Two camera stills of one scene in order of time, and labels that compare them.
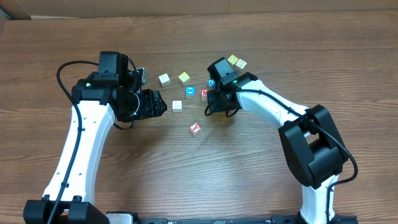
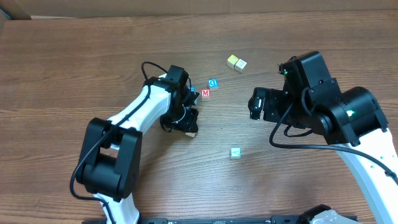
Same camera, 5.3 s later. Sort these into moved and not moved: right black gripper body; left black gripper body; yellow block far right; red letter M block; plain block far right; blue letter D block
Moved: left black gripper body; right black gripper body
Not moved: plain block far right; yellow block far right; blue letter D block; red letter M block
